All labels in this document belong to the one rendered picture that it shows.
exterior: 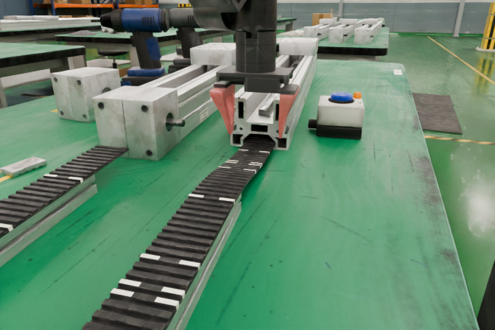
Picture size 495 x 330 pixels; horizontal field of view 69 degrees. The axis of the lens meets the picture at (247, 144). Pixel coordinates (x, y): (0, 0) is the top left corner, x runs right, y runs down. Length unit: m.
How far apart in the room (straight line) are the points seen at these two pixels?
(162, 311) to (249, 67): 0.34
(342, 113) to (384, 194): 0.21
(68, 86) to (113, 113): 0.26
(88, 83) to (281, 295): 0.60
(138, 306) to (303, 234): 0.19
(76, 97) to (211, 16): 0.38
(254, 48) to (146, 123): 0.20
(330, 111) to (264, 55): 0.21
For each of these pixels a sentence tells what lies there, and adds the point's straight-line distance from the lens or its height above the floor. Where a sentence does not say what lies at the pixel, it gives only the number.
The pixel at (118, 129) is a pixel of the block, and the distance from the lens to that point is 0.58.
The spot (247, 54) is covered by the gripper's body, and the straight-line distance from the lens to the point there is 0.50.
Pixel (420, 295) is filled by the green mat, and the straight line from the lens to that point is 0.35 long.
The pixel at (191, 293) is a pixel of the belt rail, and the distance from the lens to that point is 0.30.
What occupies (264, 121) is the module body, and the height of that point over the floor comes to 0.82.
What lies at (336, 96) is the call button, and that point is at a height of 0.85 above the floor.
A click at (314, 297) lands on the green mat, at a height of 0.78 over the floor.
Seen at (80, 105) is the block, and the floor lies 0.81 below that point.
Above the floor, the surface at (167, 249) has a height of 0.81.
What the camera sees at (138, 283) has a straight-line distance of 0.29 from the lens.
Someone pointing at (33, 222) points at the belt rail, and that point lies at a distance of 0.43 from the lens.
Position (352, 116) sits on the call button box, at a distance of 0.66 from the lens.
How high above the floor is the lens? 1.00
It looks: 21 degrees down
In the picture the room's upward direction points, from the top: straight up
